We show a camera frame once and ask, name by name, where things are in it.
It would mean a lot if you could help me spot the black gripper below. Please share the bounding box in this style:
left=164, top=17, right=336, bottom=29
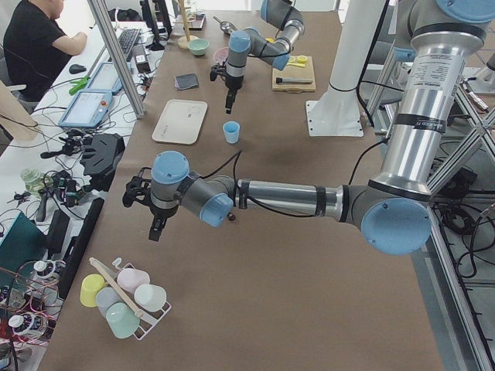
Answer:
left=148, top=203, right=179, bottom=242
left=225, top=76, right=244, bottom=114

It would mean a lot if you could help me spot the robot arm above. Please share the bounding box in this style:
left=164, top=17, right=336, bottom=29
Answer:
left=145, top=1, right=494, bottom=255
left=223, top=0, right=305, bottom=114

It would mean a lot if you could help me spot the light blue cup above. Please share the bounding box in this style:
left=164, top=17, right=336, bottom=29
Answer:
left=223, top=121, right=241, bottom=145

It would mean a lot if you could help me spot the pink cup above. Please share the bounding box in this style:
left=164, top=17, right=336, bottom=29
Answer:
left=117, top=267, right=150, bottom=294

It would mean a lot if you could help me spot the steel ice scoop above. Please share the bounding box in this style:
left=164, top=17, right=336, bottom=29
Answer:
left=213, top=15, right=237, bottom=36

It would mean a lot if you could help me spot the wooden cup stand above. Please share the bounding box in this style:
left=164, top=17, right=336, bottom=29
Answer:
left=177, top=0, right=197, bottom=49

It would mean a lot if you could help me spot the white cup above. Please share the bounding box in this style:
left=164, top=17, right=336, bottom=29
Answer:
left=134, top=284, right=167, bottom=312

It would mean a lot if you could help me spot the yellow cup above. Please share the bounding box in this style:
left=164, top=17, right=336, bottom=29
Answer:
left=80, top=274, right=106, bottom=308

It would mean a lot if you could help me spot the grey cup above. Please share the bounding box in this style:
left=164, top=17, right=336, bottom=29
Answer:
left=96, top=286, right=121, bottom=318

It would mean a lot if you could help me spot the mint cup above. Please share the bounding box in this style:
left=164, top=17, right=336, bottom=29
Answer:
left=105, top=302, right=140, bottom=339

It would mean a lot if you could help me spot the pink bowl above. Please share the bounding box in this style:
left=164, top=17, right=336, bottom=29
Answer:
left=213, top=47, right=229, bottom=65

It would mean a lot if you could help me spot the steel muddler black tip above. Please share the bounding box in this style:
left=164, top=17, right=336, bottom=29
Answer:
left=275, top=77, right=313, bottom=84

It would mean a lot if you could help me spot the grey folded cloth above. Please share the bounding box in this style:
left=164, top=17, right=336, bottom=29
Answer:
left=174, top=73, right=199, bottom=90

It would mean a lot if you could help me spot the mint green bowl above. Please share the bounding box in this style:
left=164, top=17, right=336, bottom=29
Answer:
left=188, top=39, right=210, bottom=56

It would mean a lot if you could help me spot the cream rabbit tray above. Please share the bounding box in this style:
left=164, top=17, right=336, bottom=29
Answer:
left=152, top=99, right=208, bottom=145

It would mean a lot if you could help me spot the wooden cutting board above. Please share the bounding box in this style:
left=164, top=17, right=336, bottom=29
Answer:
left=271, top=56, right=316, bottom=93

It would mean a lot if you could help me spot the yellow plastic knife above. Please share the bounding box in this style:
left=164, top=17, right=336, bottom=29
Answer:
left=287, top=62, right=306, bottom=68

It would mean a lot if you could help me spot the black framed wooden tray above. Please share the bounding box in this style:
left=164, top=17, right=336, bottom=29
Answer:
left=186, top=12, right=207, bottom=31

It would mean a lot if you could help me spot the black keyboard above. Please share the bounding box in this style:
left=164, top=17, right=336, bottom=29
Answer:
left=118, top=29, right=141, bottom=62

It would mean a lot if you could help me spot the teach pendant far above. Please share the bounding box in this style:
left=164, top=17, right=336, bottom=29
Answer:
left=86, top=62, right=123, bottom=95

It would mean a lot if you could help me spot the teach pendant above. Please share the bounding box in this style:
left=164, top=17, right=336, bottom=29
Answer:
left=58, top=89, right=113, bottom=128
left=86, top=62, right=123, bottom=95

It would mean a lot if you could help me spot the teach pendant near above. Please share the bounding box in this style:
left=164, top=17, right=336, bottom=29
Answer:
left=58, top=89, right=113, bottom=128

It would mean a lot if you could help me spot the black computer mouse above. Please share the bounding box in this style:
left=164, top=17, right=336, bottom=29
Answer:
left=69, top=63, right=87, bottom=74

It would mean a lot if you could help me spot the seated person black shirt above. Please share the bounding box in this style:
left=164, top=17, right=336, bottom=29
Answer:
left=3, top=0, right=87, bottom=101

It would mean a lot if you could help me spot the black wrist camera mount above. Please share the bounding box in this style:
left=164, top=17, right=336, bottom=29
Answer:
left=210, top=63, right=227, bottom=82

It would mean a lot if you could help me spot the white wire cup rack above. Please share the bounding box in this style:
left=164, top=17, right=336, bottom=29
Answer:
left=89, top=257, right=172, bottom=341

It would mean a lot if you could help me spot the aluminium frame post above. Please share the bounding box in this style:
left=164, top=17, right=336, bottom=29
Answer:
left=87, top=0, right=145, bottom=119

